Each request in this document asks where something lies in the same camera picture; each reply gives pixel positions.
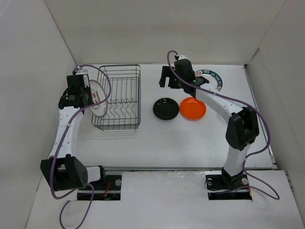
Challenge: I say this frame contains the white plate red characters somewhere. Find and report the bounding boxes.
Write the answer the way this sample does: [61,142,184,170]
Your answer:
[89,80,108,117]

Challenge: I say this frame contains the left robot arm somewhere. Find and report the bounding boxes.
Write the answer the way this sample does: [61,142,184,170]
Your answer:
[40,73,107,191]

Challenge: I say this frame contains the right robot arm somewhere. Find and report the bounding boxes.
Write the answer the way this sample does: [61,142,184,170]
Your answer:
[159,55,259,191]

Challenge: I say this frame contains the black plate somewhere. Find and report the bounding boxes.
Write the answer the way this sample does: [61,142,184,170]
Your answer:
[152,98,179,121]

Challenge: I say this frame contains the orange plate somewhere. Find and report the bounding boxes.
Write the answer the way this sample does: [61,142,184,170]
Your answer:
[180,97,207,121]

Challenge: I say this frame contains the white plate dark rim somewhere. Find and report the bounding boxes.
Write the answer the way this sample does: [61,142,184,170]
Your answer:
[195,69,223,91]

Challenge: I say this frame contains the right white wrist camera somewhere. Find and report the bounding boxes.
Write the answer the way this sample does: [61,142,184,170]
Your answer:
[174,54,188,61]

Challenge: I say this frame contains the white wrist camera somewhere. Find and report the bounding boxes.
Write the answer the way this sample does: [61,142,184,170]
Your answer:
[72,67,89,75]
[174,54,188,61]

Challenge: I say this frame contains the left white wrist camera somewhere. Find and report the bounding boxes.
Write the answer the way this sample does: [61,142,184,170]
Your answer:
[72,67,89,75]

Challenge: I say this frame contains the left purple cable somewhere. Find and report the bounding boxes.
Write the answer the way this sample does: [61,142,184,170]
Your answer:
[49,64,112,229]

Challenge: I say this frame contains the purple cable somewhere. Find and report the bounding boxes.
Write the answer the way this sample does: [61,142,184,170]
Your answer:
[49,64,112,229]
[166,50,280,200]

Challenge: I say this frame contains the grey wire dish rack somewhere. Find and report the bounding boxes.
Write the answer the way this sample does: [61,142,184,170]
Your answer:
[91,64,141,131]

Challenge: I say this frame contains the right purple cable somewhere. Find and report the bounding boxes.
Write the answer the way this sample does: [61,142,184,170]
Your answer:
[166,50,280,200]

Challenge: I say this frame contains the aluminium rail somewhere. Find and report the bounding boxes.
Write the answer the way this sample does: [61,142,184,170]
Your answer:
[102,166,279,172]

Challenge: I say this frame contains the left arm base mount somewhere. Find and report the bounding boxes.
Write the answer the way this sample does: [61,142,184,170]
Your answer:
[77,172,122,201]

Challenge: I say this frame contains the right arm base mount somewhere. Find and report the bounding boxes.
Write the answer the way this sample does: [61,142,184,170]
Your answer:
[204,174,252,200]

